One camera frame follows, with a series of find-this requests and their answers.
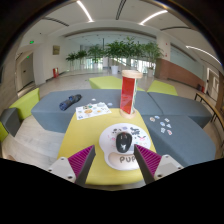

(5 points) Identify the dark grey seat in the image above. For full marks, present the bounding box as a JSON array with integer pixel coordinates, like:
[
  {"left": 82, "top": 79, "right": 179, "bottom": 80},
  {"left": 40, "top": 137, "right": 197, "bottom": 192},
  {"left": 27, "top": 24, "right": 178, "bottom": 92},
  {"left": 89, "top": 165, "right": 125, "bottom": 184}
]
[{"left": 0, "top": 107, "right": 22, "bottom": 138}]

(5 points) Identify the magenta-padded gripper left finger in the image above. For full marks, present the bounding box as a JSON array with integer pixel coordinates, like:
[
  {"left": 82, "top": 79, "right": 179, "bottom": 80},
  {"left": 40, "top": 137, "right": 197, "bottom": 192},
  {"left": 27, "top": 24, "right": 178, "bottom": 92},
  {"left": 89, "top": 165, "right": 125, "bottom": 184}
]
[{"left": 47, "top": 144, "right": 97, "bottom": 187}]

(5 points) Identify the white door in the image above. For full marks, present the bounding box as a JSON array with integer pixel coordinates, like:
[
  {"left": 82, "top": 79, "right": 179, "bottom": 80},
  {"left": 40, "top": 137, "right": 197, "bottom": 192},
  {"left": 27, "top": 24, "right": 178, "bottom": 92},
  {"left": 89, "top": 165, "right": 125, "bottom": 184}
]
[{"left": 19, "top": 54, "right": 35, "bottom": 88}]

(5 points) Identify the folded dark blue umbrella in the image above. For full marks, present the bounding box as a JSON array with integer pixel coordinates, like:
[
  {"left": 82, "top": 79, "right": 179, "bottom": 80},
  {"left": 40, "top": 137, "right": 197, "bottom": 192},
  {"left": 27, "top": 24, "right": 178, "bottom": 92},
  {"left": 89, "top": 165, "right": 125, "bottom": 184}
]
[{"left": 58, "top": 93, "right": 83, "bottom": 112}]

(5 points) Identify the round white printed mouse pad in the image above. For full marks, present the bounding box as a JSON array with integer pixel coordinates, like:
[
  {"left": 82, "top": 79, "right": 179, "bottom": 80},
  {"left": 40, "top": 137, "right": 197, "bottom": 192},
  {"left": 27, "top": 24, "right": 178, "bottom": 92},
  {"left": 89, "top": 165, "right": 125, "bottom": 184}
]
[{"left": 98, "top": 122, "right": 152, "bottom": 172}]

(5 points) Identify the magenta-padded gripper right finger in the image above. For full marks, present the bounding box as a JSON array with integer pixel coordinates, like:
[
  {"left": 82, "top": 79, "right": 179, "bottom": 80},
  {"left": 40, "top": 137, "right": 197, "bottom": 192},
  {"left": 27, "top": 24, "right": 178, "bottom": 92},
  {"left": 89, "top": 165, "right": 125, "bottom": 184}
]
[{"left": 133, "top": 143, "right": 184, "bottom": 185}]

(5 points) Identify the lime green bench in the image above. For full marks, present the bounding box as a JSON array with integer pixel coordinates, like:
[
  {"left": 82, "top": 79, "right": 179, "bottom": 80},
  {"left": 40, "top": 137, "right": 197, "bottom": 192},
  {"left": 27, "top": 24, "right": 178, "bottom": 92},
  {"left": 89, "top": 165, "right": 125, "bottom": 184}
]
[
  {"left": 146, "top": 79, "right": 179, "bottom": 97},
  {"left": 0, "top": 87, "right": 41, "bottom": 143},
  {"left": 88, "top": 75, "right": 146, "bottom": 92}
]

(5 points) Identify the group of potted plants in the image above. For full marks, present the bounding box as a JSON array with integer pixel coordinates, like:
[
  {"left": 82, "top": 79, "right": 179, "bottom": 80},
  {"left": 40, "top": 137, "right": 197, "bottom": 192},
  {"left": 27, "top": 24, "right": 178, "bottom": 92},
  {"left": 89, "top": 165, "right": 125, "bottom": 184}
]
[{"left": 65, "top": 37, "right": 165, "bottom": 75}]

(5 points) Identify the group of ceiling lights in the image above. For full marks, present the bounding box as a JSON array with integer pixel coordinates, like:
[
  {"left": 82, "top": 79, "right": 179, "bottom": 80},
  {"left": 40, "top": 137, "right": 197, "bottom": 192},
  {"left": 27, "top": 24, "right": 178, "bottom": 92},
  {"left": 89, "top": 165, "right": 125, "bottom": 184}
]
[{"left": 76, "top": 0, "right": 223, "bottom": 66}]

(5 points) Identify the wooden chair frame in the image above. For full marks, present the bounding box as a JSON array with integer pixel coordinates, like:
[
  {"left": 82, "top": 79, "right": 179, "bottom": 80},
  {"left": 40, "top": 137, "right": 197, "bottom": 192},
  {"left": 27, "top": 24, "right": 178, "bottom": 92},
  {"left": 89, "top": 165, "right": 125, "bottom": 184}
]
[{"left": 194, "top": 91, "right": 224, "bottom": 134}]

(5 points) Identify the red cylinder with wooden ends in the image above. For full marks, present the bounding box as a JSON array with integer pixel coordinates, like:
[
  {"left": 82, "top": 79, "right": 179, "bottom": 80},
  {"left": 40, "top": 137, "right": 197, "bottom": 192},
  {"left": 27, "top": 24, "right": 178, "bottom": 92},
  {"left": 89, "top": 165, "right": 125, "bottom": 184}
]
[{"left": 119, "top": 69, "right": 144, "bottom": 120}]

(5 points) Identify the black computer mouse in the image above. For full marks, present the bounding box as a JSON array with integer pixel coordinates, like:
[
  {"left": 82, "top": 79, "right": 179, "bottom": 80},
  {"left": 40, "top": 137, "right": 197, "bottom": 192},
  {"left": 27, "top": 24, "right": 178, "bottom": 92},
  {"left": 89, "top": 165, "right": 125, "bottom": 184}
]
[{"left": 115, "top": 131, "right": 134, "bottom": 154}]

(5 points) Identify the brown wooden counter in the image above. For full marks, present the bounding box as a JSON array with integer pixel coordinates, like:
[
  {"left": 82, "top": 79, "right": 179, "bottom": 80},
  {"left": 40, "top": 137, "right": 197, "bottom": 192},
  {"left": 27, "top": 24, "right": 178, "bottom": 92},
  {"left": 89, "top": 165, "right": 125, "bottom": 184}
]
[{"left": 154, "top": 58, "right": 204, "bottom": 91}]

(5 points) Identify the white sticker sheet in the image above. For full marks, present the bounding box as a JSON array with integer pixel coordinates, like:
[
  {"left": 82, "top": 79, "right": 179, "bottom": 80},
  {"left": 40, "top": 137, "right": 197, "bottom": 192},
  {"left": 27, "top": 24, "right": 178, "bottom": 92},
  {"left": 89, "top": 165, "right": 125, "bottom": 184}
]
[{"left": 75, "top": 101, "right": 113, "bottom": 121}]

